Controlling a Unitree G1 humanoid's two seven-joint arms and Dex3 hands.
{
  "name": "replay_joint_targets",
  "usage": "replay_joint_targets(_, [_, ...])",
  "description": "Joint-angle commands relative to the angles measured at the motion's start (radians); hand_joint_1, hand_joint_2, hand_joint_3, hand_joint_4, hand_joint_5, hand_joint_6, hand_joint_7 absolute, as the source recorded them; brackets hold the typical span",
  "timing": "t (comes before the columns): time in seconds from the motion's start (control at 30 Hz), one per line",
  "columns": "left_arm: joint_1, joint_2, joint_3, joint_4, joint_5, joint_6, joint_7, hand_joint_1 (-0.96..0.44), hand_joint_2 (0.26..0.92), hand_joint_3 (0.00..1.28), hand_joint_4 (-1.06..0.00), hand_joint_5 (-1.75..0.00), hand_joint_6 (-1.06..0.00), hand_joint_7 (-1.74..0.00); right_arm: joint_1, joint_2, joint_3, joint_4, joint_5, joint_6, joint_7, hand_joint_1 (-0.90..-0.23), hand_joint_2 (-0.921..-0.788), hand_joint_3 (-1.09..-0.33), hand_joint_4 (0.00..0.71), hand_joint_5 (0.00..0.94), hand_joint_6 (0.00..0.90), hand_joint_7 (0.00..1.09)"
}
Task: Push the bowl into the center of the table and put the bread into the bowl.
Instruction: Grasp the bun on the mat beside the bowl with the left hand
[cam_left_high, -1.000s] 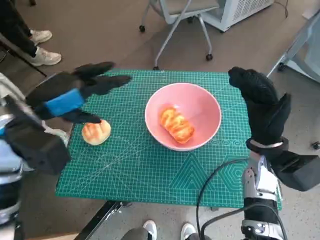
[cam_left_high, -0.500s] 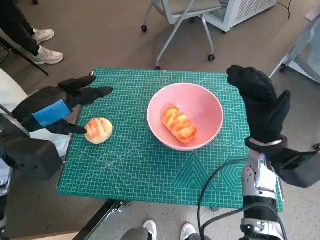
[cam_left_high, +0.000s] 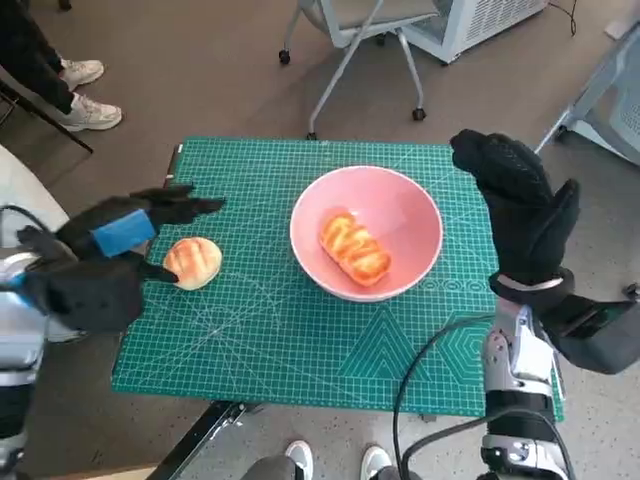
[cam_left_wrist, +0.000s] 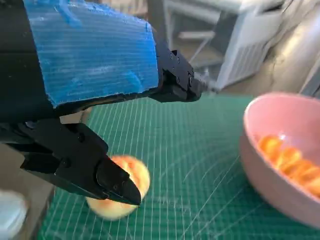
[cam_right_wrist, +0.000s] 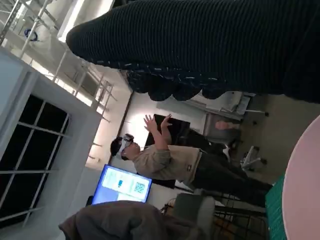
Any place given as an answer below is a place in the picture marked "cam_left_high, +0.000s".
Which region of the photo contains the grey wheeled office chair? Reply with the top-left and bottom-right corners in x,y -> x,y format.
277,0 -> 441,141

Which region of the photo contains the black table edge rail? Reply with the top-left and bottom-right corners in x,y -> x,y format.
164,143 -> 184,189

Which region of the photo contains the white perforated cabinet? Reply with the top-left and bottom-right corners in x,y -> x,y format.
402,0 -> 546,65

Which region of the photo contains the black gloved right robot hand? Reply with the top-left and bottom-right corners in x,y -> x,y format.
449,128 -> 582,289

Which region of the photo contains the pink bowl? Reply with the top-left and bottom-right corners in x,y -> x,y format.
289,165 -> 445,302

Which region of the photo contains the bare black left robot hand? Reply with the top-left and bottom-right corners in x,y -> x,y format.
53,183 -> 227,285

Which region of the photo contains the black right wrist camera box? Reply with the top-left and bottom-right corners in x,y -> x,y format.
534,294 -> 640,376

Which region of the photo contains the green cutting mat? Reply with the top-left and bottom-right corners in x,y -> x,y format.
109,137 -> 566,417

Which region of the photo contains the long braided toy bread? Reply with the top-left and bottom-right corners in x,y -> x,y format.
319,210 -> 392,287

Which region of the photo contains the person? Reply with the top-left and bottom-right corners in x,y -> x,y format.
0,144 -> 89,345
239,439 -> 421,480
0,0 -> 123,133

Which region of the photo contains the thin black floor cable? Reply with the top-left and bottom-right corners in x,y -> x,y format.
547,0 -> 581,36

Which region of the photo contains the white paper sheet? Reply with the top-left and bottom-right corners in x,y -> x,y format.
602,17 -> 640,39

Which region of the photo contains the round toy bread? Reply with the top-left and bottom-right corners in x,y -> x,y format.
163,237 -> 223,290

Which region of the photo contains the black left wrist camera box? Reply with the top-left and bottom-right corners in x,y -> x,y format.
24,254 -> 146,334

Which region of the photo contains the black folding table frame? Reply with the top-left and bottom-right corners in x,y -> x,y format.
144,399 -> 266,480

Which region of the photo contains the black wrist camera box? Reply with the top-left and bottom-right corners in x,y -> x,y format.
534,294 -> 640,376
24,254 -> 146,334

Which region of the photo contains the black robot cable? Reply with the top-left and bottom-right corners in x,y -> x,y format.
402,407 -> 576,480
392,312 -> 496,480
0,203 -> 46,236

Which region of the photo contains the black metal stand leg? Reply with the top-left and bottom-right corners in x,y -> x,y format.
0,77 -> 95,154

